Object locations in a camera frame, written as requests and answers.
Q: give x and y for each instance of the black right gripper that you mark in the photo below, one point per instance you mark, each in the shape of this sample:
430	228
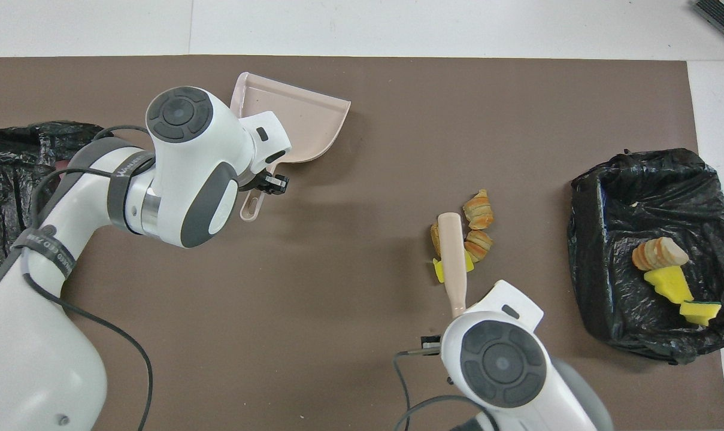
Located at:
432	346

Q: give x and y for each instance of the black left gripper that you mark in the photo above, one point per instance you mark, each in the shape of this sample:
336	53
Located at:
254	182

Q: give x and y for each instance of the beige plastic dustpan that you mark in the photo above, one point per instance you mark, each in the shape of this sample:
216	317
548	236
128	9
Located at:
302	126

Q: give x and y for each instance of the yellow sponge piece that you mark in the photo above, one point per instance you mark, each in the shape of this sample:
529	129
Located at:
670	284
438	272

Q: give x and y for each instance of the beige brush with black bristles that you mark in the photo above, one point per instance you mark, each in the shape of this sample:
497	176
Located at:
451	257

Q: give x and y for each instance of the brown peanut shaped bread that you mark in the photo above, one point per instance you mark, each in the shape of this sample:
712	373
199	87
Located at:
435	238

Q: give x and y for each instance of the orange striped croissant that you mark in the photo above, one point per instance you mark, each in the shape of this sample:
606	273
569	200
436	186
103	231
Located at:
478	211
480	245

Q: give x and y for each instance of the beige sliced bread chunk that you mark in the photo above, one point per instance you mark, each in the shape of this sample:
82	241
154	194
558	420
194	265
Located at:
660	254

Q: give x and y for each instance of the yellow sponge with green pad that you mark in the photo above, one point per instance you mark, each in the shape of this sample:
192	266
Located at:
700	312

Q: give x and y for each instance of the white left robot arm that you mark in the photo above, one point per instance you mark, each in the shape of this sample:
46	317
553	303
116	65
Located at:
188	161

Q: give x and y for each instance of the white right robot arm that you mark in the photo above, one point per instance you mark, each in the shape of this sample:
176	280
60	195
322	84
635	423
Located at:
499	359

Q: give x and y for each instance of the black bag lined bin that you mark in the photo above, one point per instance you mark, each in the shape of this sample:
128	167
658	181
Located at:
613	239

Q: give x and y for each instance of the crumpled black trash bag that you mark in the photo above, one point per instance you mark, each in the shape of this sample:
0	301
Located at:
2	179

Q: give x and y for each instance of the brown table mat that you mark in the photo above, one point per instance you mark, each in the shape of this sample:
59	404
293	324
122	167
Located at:
397	120

